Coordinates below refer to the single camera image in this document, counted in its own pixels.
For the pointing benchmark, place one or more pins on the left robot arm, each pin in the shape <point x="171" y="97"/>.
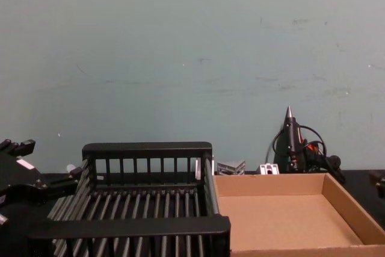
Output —
<point x="2" y="219"/>

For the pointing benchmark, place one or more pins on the small white angle bracket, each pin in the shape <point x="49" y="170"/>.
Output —
<point x="269" y="169"/>

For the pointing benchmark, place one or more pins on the plain pale wall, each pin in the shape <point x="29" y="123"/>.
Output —
<point x="180" y="58"/>

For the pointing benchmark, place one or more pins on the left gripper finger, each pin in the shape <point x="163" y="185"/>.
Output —
<point x="61" y="184"/>
<point x="22" y="147"/>

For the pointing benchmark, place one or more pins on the black rack with steel bars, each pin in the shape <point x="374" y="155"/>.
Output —
<point x="144" y="148"/>

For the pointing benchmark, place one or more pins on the small white three-armed plastic piece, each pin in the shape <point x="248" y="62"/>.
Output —
<point x="70" y="167"/>

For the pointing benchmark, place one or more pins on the shallow brown cardboard tray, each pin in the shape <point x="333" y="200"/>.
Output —
<point x="270" y="218"/>

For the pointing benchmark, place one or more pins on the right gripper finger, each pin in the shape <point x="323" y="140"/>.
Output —
<point x="379" y="180"/>

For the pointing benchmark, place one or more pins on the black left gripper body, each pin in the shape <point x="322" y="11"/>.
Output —
<point x="21" y="178"/>

